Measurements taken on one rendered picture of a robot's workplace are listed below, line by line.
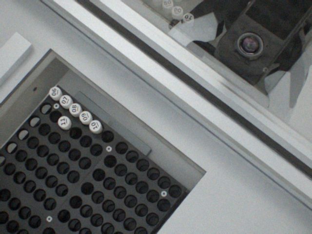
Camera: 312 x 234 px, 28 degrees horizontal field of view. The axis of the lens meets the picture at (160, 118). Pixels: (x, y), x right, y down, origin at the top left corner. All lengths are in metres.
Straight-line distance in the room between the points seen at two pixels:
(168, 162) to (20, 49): 0.21
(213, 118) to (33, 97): 0.24
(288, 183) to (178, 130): 0.12
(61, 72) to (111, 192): 0.17
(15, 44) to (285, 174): 0.29
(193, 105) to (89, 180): 0.15
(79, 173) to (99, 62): 0.12
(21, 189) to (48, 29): 0.17
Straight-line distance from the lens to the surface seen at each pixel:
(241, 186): 0.59
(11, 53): 0.64
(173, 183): 0.64
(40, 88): 0.72
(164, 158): 0.71
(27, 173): 0.66
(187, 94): 0.56
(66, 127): 0.65
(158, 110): 0.61
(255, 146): 0.55
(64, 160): 0.65
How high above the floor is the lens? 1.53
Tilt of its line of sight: 75 degrees down
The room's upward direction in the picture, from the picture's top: 10 degrees counter-clockwise
